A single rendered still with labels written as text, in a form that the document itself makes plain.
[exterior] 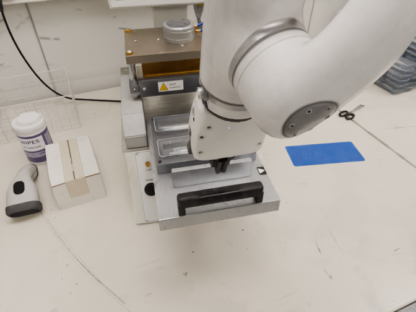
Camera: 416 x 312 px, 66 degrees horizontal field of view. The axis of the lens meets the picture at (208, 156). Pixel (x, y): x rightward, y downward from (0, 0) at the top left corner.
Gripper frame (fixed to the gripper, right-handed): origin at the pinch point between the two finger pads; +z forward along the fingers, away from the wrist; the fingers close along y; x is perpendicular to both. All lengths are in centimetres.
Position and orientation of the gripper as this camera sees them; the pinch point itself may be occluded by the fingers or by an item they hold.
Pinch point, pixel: (220, 159)
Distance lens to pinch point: 51.2
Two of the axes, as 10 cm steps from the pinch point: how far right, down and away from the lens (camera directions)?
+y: 9.7, -1.5, 1.7
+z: -0.7, 5.1, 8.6
